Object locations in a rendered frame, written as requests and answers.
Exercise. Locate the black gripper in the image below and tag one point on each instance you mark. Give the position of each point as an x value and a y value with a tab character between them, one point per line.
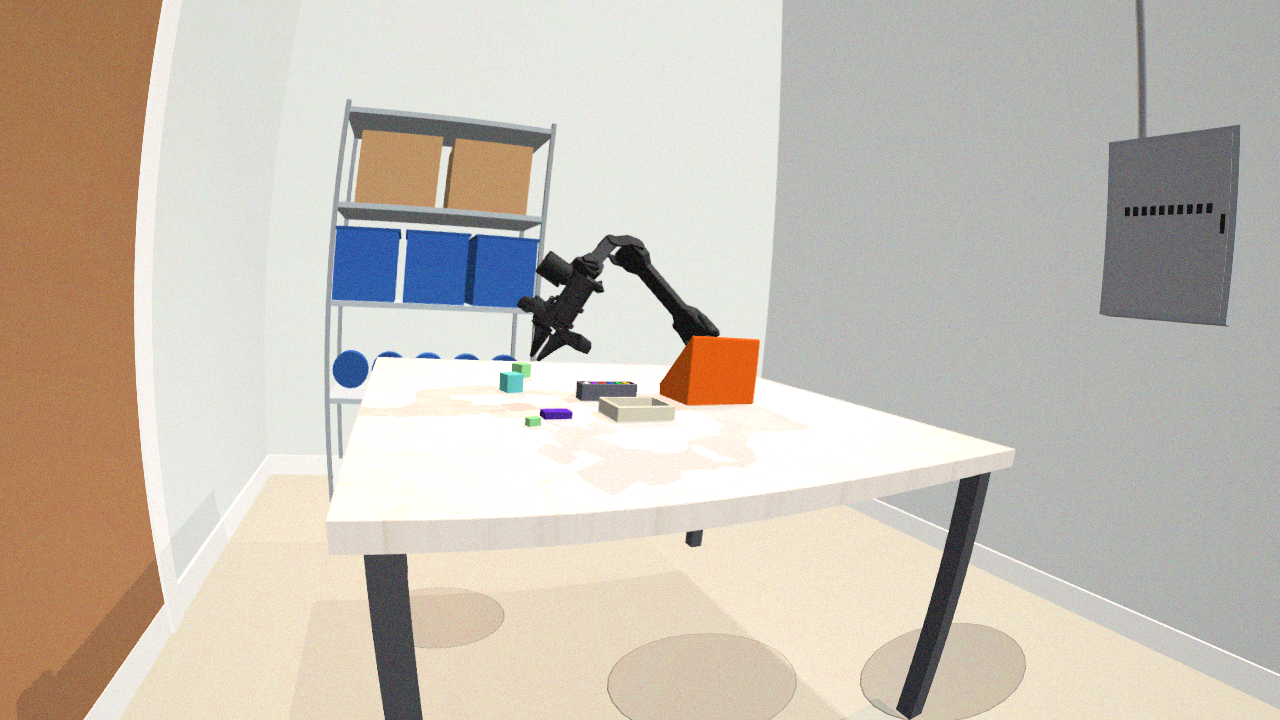
560	317

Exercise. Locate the teal cube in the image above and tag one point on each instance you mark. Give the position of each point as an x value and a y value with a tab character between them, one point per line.
511	382

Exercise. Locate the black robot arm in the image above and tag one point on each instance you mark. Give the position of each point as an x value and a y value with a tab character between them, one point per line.
580	279

